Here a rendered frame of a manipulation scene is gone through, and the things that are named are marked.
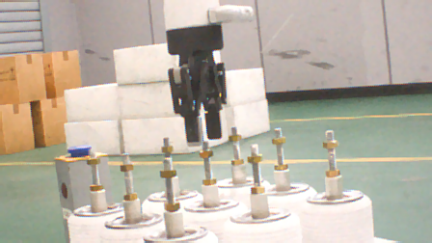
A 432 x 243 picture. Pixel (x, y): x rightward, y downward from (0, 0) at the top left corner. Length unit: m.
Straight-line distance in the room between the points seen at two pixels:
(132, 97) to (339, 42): 2.96
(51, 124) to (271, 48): 2.50
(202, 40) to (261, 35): 5.89
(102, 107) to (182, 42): 3.10
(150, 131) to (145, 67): 0.32
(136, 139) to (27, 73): 1.25
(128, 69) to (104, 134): 0.39
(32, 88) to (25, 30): 2.73
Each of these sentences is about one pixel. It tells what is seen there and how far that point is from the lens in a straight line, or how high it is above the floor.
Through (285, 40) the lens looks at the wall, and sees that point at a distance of 6.77.
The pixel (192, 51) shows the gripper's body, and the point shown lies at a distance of 1.00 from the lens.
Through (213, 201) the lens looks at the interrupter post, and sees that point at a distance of 1.04.
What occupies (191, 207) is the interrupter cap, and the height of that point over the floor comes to 0.25.
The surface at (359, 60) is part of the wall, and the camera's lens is 6.48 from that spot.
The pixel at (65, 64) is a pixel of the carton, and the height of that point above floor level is 0.51.
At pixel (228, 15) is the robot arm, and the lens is 0.97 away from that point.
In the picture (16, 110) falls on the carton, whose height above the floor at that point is 0.26.
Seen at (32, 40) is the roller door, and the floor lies 0.81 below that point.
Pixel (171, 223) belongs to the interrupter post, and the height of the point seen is 0.27.
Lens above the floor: 0.45
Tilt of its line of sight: 5 degrees down
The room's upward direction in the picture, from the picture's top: 6 degrees counter-clockwise
